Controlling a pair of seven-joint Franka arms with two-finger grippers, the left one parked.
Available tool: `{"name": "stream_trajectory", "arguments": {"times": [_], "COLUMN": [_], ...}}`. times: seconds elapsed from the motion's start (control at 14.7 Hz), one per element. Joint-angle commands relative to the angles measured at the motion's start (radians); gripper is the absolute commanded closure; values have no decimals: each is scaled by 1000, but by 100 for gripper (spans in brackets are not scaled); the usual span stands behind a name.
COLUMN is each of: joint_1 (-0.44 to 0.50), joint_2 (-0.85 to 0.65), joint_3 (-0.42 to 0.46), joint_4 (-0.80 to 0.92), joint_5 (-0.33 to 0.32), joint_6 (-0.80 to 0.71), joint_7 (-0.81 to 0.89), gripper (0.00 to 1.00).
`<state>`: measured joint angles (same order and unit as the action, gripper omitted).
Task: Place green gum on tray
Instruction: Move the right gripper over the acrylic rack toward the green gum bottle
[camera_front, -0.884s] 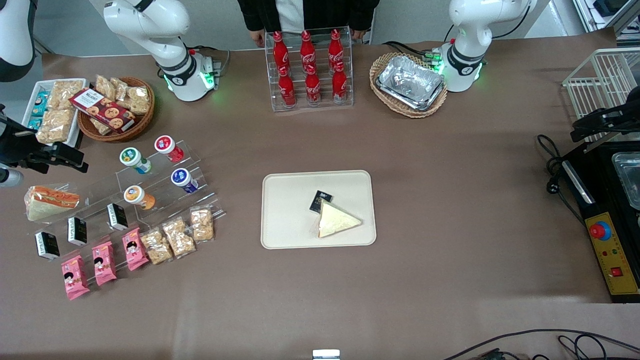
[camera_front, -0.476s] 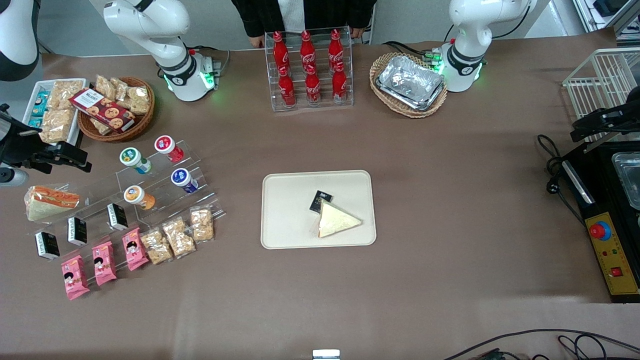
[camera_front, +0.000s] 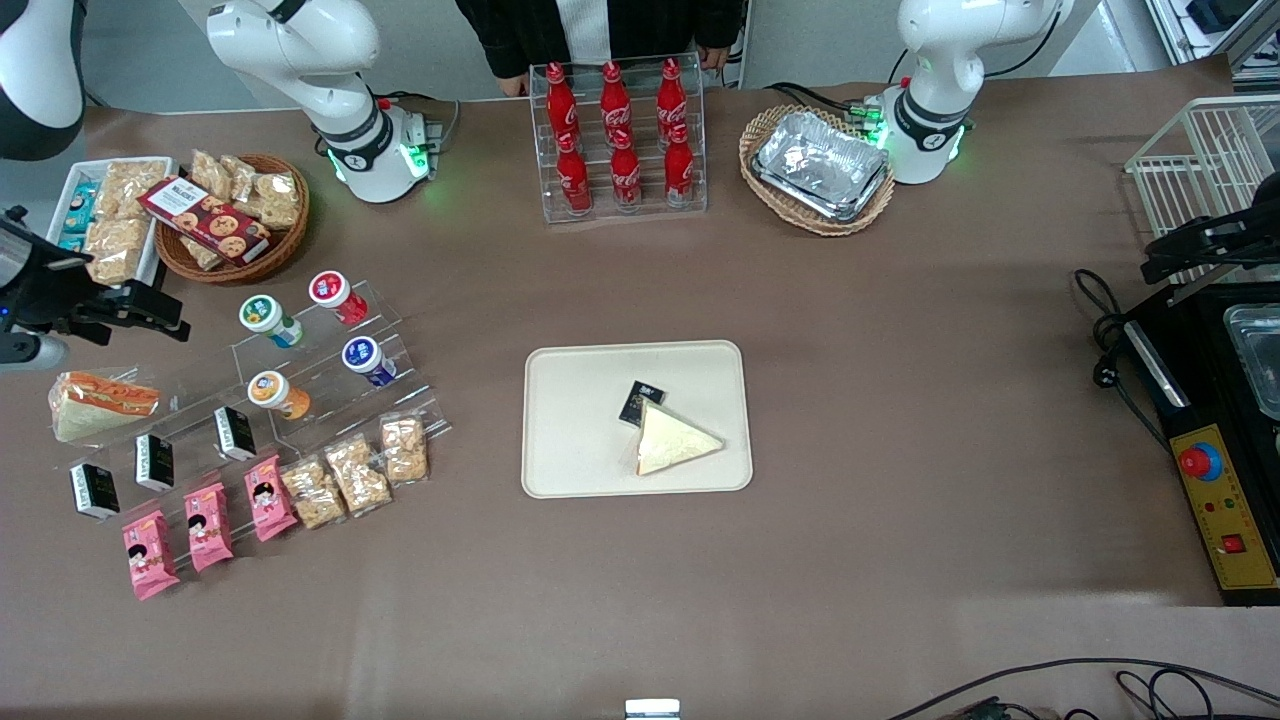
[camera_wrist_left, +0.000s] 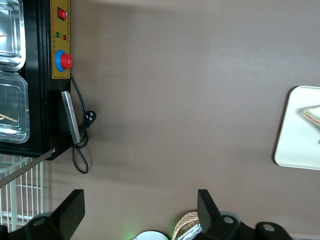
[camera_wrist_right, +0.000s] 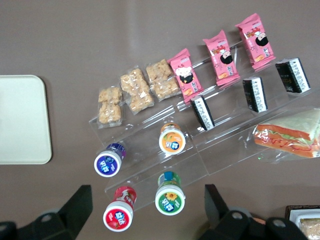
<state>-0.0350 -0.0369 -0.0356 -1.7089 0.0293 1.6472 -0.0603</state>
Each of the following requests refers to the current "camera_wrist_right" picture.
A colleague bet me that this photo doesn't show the small clear acrylic step stand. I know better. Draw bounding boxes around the small clear acrylic step stand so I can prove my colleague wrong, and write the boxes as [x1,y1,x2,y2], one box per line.
[88,96,211,210]

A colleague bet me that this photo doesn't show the white rectangular snack bin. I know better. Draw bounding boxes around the white rectangular snack bin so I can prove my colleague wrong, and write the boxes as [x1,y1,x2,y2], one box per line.
[287,207,320,240]

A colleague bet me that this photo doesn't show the black white snack box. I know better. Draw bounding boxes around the black white snack box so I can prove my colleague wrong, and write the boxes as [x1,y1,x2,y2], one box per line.
[242,76,269,113]
[189,94,216,131]
[274,57,312,94]

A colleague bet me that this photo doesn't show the cream plastic tray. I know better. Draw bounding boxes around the cream plastic tray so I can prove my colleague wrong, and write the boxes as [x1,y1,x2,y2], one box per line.
[0,74,53,165]

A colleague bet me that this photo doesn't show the orange gum bottle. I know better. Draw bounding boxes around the orange gum bottle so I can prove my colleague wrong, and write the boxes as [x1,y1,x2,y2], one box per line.
[158,122,187,156]

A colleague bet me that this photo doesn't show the purple gum bottle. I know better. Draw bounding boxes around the purple gum bottle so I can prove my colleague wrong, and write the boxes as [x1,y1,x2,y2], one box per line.
[93,142,127,178]

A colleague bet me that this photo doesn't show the wrapped orange filling sandwich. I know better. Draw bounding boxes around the wrapped orange filling sandwich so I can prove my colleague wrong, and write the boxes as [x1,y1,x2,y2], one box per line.
[253,108,320,159]

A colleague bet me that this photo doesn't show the black base under bin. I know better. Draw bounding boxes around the black base under bin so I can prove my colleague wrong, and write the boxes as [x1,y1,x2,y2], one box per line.
[284,204,320,226]

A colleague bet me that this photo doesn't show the red gum bottle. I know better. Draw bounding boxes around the red gum bottle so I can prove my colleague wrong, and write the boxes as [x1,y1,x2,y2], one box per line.
[102,185,138,233]

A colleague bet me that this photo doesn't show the green gum bottle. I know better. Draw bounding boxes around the green gum bottle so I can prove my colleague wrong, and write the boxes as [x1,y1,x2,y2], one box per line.
[154,171,187,216]

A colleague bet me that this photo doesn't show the rice crisp packet in bin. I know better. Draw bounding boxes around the rice crisp packet in bin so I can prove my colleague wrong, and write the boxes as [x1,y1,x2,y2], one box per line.
[299,217,320,240]

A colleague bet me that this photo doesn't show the rice crisp snack packet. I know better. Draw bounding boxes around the rice crisp snack packet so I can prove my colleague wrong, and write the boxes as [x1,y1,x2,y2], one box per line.
[145,58,183,102]
[119,66,156,116]
[96,86,125,129]

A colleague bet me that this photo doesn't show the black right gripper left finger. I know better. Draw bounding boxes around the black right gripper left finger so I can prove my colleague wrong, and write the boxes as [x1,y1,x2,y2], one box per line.
[0,184,94,240]

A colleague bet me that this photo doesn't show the large clear acrylic step stand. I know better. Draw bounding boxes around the large clear acrylic step stand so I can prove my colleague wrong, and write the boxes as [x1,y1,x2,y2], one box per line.
[174,37,320,176]

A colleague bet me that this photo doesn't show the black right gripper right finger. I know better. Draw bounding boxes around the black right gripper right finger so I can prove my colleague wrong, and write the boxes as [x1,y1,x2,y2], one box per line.
[198,184,309,240]

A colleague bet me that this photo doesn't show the pink cartoon snack packet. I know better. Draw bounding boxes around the pink cartoon snack packet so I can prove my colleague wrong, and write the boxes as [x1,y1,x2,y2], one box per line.
[166,48,204,105]
[202,29,241,88]
[234,12,277,71]

